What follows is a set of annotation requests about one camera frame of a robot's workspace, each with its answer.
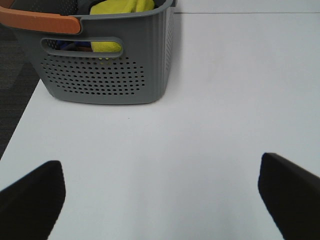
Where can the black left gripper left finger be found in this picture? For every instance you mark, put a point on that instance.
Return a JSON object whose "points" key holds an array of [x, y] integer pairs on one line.
{"points": [[30, 207]]}

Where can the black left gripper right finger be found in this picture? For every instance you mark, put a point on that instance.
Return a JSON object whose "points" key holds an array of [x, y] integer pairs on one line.
{"points": [[291, 195]]}

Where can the blue cloth in basket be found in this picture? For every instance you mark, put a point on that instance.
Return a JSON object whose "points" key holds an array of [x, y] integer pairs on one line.
{"points": [[63, 45]]}

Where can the grey perforated plastic basket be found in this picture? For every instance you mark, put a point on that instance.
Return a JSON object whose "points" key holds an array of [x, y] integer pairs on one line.
{"points": [[138, 74]]}

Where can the yellow-green towel in basket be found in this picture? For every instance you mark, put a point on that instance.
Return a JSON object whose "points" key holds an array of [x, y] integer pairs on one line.
{"points": [[117, 7]]}

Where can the orange basket handle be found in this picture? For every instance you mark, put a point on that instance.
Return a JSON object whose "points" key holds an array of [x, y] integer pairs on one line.
{"points": [[41, 22]]}

